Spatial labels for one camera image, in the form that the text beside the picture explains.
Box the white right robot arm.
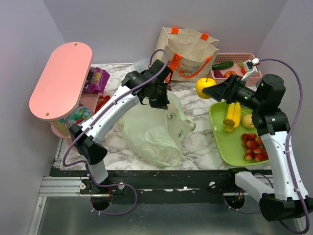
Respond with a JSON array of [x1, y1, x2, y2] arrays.
[[202, 74, 313, 221]]

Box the orange mini pumpkin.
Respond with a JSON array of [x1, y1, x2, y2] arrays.
[[224, 70, 237, 78]]

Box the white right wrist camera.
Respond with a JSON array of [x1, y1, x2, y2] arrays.
[[242, 58, 260, 83]]

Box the aluminium frame extrusion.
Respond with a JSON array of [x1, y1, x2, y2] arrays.
[[27, 176, 85, 235]]

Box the green plastic tray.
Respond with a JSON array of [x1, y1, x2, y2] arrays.
[[208, 102, 269, 167]]

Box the orange carrot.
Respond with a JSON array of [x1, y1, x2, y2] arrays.
[[237, 61, 246, 75]]

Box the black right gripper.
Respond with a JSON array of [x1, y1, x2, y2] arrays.
[[203, 72, 264, 110]]

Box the yellow pear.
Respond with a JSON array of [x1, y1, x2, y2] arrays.
[[242, 114, 255, 129]]

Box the yellow apple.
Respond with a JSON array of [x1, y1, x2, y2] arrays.
[[196, 77, 217, 99]]

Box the green cucumber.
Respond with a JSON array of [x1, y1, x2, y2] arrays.
[[212, 61, 234, 70]]

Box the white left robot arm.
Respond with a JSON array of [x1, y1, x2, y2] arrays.
[[69, 59, 173, 193]]

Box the green white candy packet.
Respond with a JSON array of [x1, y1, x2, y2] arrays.
[[60, 102, 93, 128]]

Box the red snack packet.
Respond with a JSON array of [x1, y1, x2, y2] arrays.
[[94, 95, 111, 114]]

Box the yellow banana bunch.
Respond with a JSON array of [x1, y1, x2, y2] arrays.
[[223, 102, 241, 133]]

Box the pale green plastic grocery bag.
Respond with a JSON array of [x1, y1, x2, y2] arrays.
[[117, 91, 196, 167]]

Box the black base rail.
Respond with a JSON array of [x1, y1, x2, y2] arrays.
[[50, 168, 245, 204]]

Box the beige tote bag orange handles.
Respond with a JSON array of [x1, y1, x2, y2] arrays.
[[156, 27, 219, 82]]

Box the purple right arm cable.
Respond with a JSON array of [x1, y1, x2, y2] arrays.
[[224, 58, 311, 235]]

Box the clear plastic box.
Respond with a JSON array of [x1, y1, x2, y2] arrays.
[[133, 58, 151, 72]]

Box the pink two-tier shelf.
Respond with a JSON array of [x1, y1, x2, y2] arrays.
[[29, 42, 107, 139]]

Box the red strawberry cluster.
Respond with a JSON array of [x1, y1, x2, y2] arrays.
[[241, 133, 269, 163]]

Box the purple snack packet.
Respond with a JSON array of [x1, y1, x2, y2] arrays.
[[83, 67, 110, 94]]

